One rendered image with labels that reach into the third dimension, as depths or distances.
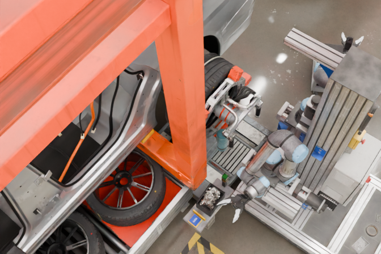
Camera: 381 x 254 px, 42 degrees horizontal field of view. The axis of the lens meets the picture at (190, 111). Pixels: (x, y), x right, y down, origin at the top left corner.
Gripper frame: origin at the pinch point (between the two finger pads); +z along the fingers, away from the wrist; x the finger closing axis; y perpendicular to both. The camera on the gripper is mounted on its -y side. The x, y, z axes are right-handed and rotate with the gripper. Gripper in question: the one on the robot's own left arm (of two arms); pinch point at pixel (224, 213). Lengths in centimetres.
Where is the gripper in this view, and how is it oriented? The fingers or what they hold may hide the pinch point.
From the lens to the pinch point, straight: 308.1
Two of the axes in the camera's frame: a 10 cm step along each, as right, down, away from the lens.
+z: -7.7, 5.8, -2.6
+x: -6.2, -6.1, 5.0
